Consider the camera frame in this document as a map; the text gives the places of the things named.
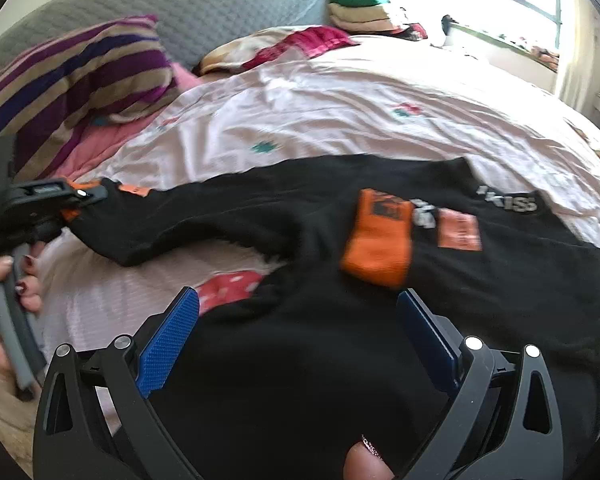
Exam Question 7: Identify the pink patterned bed sheet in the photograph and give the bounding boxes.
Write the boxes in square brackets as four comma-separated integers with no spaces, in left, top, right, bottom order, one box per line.
[0,35,600,480]

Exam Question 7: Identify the red spotted cloth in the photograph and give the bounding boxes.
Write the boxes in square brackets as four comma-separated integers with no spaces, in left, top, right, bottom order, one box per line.
[195,269,266,316]

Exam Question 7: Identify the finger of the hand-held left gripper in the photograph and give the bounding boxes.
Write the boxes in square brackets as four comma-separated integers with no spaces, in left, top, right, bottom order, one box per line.
[55,178,108,212]

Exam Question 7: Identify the stack of folded clothes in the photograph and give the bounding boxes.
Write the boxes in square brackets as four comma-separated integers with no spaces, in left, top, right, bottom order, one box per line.
[327,0,431,41]

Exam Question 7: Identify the red floral quilt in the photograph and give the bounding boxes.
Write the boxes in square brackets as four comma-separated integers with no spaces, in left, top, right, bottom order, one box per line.
[197,25,361,76]

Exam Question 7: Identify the black sweatshirt with orange patches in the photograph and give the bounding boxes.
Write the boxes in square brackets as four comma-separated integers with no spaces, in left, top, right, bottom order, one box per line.
[67,155,600,480]

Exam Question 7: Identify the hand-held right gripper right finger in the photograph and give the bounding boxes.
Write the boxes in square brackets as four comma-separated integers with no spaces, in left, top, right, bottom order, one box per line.
[396,287,566,480]

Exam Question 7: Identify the white window ledge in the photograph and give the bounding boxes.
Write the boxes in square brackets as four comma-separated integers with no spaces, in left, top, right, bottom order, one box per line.
[440,15,561,92]

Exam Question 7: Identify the grey quilted headboard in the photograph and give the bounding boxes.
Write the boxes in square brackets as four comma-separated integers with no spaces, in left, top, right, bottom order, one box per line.
[0,0,331,86]

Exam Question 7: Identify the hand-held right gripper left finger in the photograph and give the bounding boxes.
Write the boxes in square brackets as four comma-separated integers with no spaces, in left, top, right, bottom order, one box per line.
[32,286,203,480]

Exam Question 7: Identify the purple striped pillow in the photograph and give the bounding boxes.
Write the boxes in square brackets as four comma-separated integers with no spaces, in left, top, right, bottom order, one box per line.
[0,15,176,181]

